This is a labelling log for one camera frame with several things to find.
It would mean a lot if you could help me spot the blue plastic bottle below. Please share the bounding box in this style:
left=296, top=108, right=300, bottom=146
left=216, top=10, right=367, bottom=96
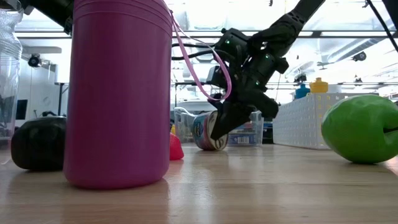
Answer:
left=294, top=83, right=311, bottom=100

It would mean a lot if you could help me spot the white perforated bin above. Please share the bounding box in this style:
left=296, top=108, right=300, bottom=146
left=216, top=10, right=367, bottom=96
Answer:
left=272, top=92, right=381, bottom=151

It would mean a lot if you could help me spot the red cherry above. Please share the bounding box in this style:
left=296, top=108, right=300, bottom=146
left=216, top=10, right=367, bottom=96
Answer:
left=169, top=132, right=185, bottom=162

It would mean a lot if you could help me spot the black plum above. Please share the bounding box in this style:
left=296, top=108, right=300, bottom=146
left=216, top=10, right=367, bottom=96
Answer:
left=11, top=116, right=68, bottom=172

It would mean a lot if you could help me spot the black metal rack frame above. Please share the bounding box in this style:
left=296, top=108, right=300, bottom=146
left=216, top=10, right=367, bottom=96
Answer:
left=174, top=82, right=218, bottom=108

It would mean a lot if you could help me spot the yellow plastic bottle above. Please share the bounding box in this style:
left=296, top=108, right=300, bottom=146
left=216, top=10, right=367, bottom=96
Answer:
left=309, top=77, right=329, bottom=94

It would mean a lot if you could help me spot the purple plastic water bottle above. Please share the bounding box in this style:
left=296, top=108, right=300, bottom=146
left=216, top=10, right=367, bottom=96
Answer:
left=63, top=0, right=233, bottom=190

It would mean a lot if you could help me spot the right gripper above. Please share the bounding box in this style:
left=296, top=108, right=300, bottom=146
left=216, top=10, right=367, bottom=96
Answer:
left=206, top=27, right=290, bottom=141

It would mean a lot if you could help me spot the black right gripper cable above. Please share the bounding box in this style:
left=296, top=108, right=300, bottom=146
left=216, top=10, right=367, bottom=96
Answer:
left=170, top=42, right=226, bottom=62

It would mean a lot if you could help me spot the black monitor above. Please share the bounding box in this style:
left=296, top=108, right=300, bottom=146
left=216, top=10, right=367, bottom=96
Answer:
left=15, top=99, right=28, bottom=121

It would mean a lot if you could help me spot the clear plastic bin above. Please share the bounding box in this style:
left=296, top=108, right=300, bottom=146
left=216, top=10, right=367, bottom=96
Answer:
left=174, top=106, right=266, bottom=147

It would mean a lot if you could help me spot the green apple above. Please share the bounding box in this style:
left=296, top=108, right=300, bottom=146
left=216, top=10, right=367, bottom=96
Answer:
left=321, top=95, right=398, bottom=165

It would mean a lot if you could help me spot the clear bottle black lid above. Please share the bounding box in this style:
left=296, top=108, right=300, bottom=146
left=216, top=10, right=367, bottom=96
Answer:
left=0, top=0, right=24, bottom=166

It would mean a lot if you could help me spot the tuna can gold lid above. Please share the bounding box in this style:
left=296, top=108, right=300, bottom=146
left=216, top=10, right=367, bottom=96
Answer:
left=192, top=110, right=229, bottom=152

